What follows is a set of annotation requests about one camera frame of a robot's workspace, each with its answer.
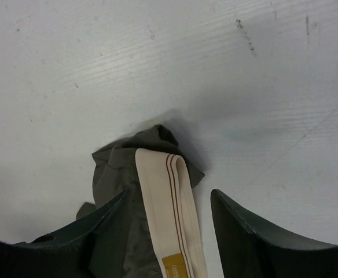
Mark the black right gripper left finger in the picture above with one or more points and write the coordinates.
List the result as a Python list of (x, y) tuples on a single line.
[(92, 246)]

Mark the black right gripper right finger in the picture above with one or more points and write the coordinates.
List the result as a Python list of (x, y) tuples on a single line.
[(252, 246)]

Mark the olive underwear with cream waistband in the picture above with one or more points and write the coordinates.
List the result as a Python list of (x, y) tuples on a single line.
[(155, 231)]

